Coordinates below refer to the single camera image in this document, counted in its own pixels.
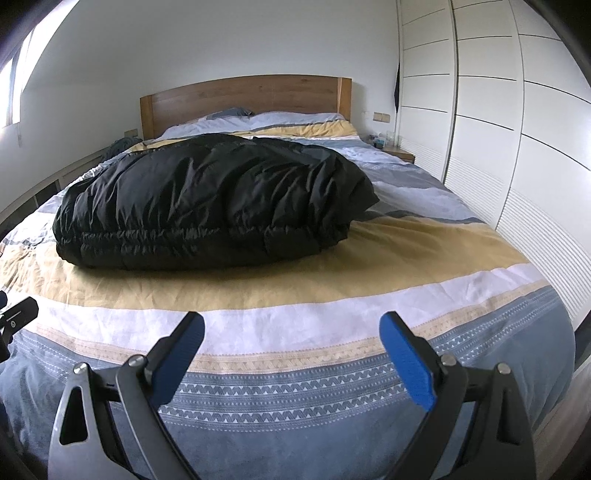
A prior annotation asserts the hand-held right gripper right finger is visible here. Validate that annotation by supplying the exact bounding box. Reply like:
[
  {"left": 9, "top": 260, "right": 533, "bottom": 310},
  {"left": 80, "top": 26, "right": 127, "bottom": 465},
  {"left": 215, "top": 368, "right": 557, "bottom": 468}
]
[{"left": 378, "top": 311, "right": 540, "bottom": 480}]

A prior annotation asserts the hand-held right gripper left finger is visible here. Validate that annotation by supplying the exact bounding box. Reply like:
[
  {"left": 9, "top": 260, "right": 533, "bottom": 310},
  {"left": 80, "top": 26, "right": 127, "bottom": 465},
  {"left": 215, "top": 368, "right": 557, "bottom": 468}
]
[{"left": 47, "top": 311, "right": 206, "bottom": 480}]

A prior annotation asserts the black puffer coat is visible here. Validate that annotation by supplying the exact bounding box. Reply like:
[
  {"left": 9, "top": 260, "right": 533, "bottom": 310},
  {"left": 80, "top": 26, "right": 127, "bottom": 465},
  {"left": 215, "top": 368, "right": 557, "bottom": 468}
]
[{"left": 52, "top": 133, "right": 380, "bottom": 271}]

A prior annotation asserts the dark clothes pile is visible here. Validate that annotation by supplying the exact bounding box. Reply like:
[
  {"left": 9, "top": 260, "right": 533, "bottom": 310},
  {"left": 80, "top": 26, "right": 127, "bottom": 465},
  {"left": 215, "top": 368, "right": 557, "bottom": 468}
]
[{"left": 100, "top": 137, "right": 142, "bottom": 163}]

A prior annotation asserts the striped duvet bed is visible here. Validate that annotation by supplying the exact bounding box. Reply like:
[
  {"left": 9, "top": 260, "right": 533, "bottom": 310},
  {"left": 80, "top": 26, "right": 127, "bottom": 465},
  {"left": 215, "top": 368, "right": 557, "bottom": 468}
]
[{"left": 0, "top": 121, "right": 576, "bottom": 480}]

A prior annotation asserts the wooden nightstand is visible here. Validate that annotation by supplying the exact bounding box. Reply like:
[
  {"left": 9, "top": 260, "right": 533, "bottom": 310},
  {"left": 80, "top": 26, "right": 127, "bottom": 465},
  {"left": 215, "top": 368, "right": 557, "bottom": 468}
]
[{"left": 383, "top": 147, "right": 417, "bottom": 165}]

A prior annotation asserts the window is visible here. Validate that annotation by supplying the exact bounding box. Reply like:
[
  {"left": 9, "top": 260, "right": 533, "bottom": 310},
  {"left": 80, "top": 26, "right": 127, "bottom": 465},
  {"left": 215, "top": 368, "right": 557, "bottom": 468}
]
[{"left": 0, "top": 25, "right": 48, "bottom": 129}]

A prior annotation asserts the grey-blue pillow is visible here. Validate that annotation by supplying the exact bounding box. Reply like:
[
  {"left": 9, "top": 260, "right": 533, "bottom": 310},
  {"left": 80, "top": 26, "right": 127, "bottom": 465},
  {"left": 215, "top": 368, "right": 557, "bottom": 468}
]
[{"left": 205, "top": 107, "right": 256, "bottom": 120}]

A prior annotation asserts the white wardrobe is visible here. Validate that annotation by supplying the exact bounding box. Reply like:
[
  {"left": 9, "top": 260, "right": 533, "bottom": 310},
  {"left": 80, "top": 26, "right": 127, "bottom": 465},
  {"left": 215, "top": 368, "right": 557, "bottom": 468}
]
[{"left": 396, "top": 0, "right": 591, "bottom": 334}]

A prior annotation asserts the white pillow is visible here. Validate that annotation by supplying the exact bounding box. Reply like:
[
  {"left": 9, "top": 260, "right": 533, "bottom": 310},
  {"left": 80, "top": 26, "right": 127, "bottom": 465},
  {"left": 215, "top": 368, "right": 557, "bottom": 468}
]
[{"left": 161, "top": 112, "right": 348, "bottom": 139}]

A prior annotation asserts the wooden headboard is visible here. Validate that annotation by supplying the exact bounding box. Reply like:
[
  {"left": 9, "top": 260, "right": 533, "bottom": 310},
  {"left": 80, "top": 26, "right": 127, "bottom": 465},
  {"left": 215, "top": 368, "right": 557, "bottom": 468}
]
[{"left": 140, "top": 75, "right": 353, "bottom": 140}]

